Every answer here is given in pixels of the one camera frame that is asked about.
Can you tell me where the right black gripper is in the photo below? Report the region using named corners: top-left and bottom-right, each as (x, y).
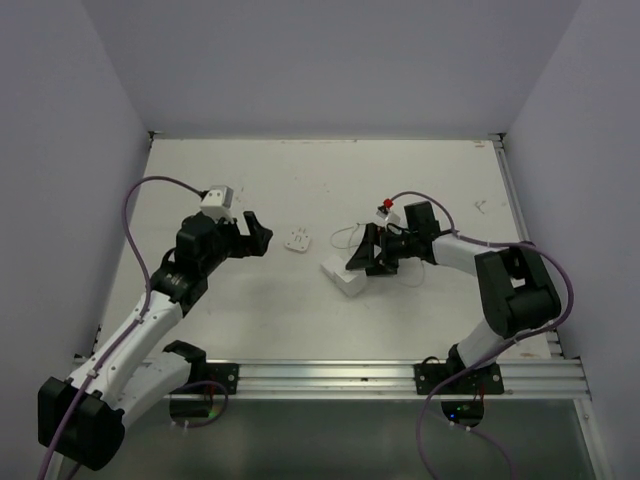
top-left (346, 222), bottom-right (418, 277)

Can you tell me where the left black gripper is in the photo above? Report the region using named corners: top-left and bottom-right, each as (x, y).
top-left (200, 210), bottom-right (271, 275)

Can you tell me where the white cube power socket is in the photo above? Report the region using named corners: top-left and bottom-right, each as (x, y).
top-left (320, 255), bottom-right (367, 297)

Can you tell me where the white usb cable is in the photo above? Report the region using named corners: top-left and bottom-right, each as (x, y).
top-left (329, 222), bottom-right (426, 289)

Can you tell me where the white square plug adapter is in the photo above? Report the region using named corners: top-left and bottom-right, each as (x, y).
top-left (283, 226), bottom-right (312, 254)

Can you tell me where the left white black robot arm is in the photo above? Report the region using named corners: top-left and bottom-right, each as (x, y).
top-left (37, 211), bottom-right (273, 476)

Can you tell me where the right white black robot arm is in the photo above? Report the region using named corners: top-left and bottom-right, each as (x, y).
top-left (346, 201), bottom-right (561, 393)

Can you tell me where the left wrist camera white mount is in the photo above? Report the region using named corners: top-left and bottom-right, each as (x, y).
top-left (200, 185), bottom-right (234, 222)

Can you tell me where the right wrist camera red mount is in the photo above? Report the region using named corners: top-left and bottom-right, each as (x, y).
top-left (376, 198), bottom-right (401, 226)

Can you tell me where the aluminium extrusion rail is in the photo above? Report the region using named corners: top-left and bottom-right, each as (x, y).
top-left (63, 357), bottom-right (594, 400)

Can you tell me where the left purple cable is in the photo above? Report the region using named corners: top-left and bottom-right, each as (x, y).
top-left (34, 176), bottom-right (230, 480)

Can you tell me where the purple cable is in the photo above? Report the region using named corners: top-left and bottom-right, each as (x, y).
top-left (34, 176), bottom-right (230, 480)
top-left (392, 190), bottom-right (575, 480)

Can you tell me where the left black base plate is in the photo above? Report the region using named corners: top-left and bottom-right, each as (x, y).
top-left (188, 362), bottom-right (240, 395)

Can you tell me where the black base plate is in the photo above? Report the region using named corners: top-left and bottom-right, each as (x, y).
top-left (413, 356), bottom-right (505, 396)
top-left (188, 362), bottom-right (240, 395)

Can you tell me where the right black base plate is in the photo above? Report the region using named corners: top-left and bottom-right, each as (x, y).
top-left (413, 356), bottom-right (505, 396)

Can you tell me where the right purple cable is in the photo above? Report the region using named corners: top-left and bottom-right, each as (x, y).
top-left (392, 190), bottom-right (575, 480)

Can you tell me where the right side aluminium rail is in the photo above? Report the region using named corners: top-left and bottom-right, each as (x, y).
top-left (489, 133), bottom-right (565, 360)

